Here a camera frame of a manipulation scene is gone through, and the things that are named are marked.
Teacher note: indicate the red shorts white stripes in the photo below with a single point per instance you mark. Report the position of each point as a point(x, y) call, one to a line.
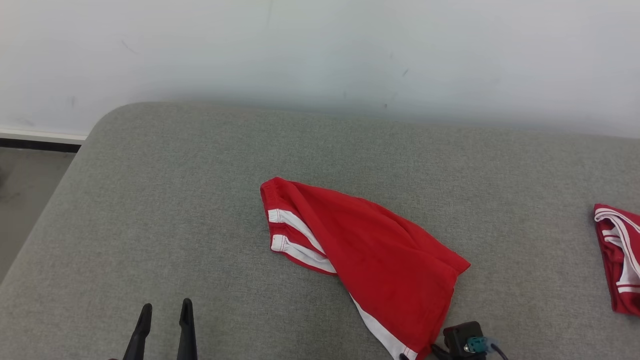
point(380, 250)

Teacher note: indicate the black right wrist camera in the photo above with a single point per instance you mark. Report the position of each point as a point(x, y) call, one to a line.
point(457, 337)

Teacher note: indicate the white wall baseboard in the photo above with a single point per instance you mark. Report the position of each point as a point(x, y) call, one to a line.
point(35, 136)

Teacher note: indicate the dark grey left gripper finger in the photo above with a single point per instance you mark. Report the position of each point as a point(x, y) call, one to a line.
point(140, 335)
point(187, 335)

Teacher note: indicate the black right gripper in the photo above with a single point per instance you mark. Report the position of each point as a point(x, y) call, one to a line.
point(441, 354)

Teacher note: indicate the red basketball jersey white trim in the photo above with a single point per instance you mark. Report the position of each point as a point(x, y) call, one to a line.
point(612, 260)

